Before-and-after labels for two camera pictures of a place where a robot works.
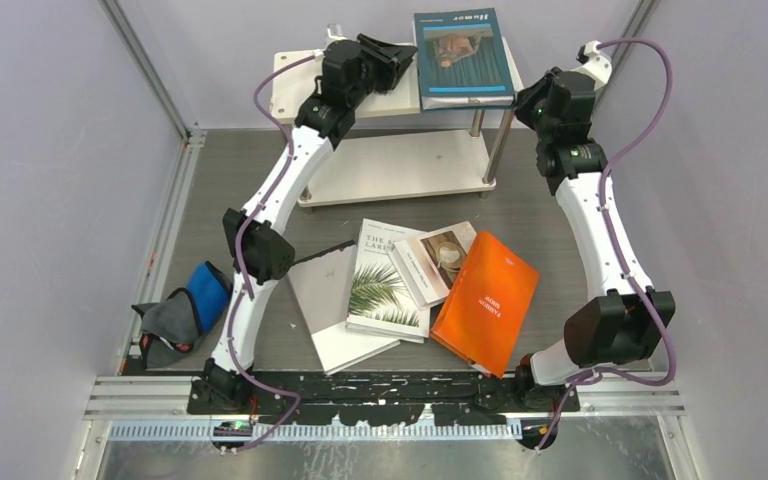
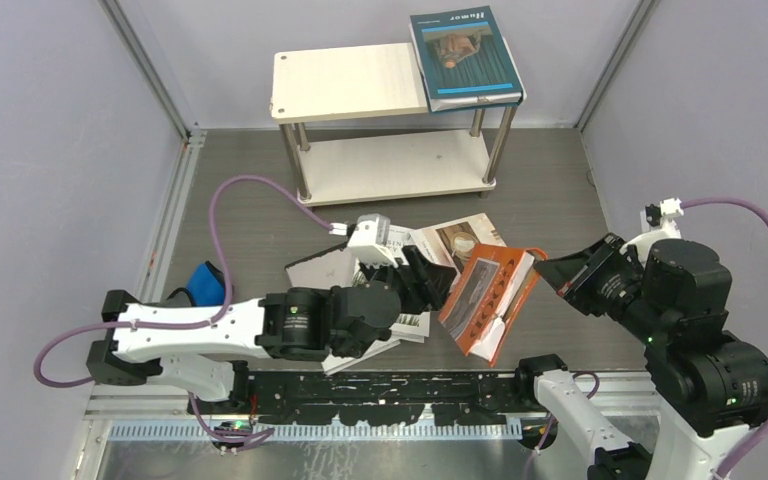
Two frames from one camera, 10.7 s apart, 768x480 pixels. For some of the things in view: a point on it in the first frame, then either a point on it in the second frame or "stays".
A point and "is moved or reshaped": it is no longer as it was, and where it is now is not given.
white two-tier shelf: x=368 y=167 stays
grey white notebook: x=323 y=287 stays
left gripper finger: x=388 y=63 -> x=431 y=281
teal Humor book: x=462 y=60 stays
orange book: x=482 y=315 is moved or reshaped
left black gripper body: x=359 y=92 -> x=397 y=279
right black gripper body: x=530 y=110 -> x=613 y=284
